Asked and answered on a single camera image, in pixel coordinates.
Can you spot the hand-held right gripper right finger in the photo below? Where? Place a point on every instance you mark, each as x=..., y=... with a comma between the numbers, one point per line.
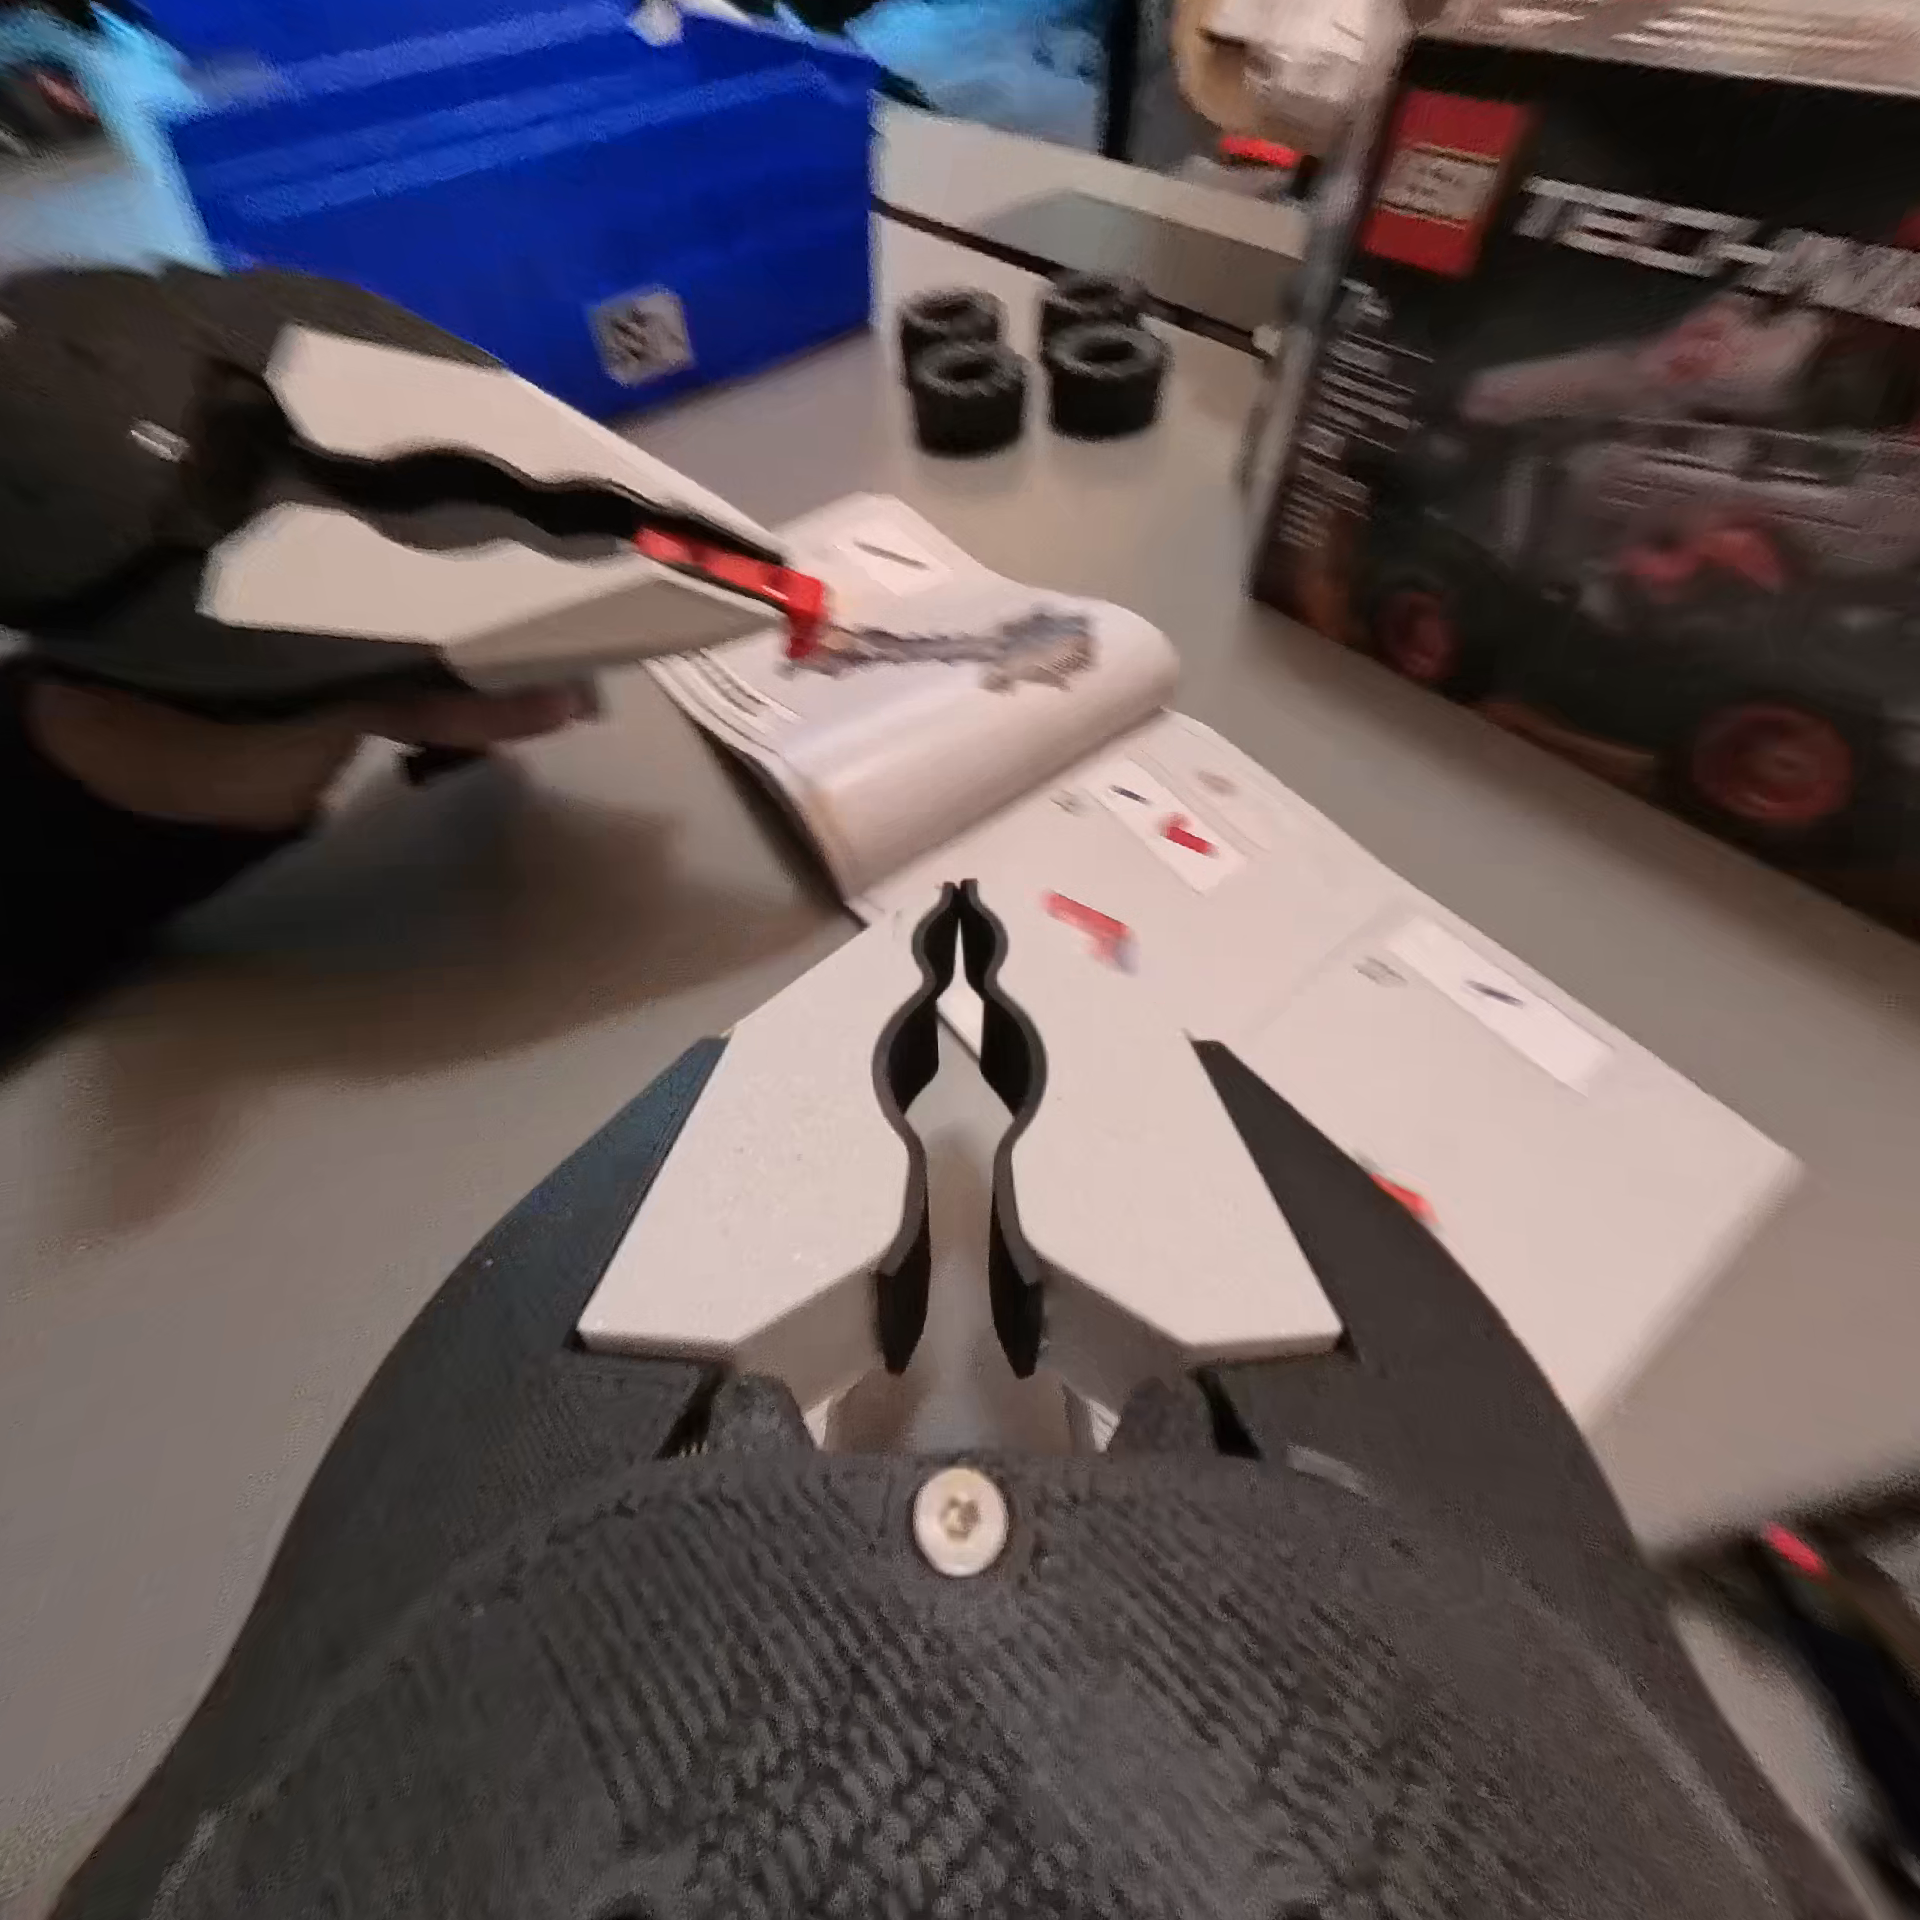
x=1171, y=1201

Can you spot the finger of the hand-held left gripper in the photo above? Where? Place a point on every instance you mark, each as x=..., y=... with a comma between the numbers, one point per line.
x=450, y=600
x=450, y=399

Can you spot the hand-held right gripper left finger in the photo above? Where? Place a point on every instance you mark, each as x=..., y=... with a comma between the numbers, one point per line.
x=751, y=1201

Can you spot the red angled toy beam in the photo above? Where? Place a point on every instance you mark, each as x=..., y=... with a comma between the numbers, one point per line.
x=720, y=567

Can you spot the person's left forearm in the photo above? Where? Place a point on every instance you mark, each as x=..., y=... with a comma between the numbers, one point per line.
x=89, y=914

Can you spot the grey desk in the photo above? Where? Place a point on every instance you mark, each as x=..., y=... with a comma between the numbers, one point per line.
x=376, y=1049

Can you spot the person's left hand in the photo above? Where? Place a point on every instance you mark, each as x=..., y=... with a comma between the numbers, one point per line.
x=225, y=756

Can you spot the tagged blue plastic bin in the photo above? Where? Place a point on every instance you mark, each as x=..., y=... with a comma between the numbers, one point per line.
x=450, y=181

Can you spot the white instruction booklet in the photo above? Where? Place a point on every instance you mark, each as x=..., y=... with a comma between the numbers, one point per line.
x=930, y=751

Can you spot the black toy tyre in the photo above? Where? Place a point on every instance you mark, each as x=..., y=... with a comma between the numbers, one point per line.
x=968, y=402
x=955, y=322
x=1093, y=300
x=1106, y=383

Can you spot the black toy chassis assembly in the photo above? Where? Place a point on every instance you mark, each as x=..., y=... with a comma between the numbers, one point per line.
x=1844, y=1650

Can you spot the black toy truck set box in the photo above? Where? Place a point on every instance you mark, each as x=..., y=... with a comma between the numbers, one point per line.
x=1620, y=450

